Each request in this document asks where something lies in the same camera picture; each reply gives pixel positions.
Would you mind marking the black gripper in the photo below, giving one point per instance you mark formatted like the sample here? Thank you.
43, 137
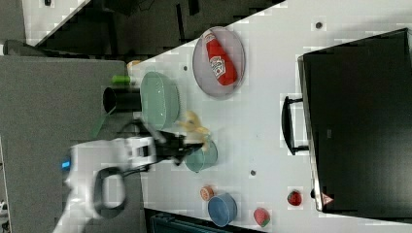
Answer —
173, 147

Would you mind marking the yellow peeled toy banana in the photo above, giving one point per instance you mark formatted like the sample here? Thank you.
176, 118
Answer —
196, 132

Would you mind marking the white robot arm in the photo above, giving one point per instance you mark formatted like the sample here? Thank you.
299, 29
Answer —
96, 172

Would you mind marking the black toaster oven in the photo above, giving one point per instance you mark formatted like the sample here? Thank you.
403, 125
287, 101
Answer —
356, 99

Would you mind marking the green mug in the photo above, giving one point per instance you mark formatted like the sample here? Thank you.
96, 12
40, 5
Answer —
201, 160

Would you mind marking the orange slice toy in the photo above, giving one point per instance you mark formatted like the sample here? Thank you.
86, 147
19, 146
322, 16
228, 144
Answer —
206, 192

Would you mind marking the green perforated colander basket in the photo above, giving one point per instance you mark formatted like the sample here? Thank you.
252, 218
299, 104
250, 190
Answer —
159, 100

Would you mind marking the blue cup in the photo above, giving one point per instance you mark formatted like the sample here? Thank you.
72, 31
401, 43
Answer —
222, 209

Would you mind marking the grey round plate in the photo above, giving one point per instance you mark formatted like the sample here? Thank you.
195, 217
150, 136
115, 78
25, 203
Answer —
202, 69

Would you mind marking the black cylinder utensil holder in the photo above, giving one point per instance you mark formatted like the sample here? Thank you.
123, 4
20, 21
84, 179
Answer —
122, 100

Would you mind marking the red ketchup bottle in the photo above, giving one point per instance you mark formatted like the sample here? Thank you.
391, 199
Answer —
221, 64

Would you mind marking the red strawberry toy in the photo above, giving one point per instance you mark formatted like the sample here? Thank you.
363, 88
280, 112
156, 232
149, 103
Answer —
294, 198

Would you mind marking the dark blue rail frame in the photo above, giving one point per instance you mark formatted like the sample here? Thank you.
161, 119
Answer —
169, 224

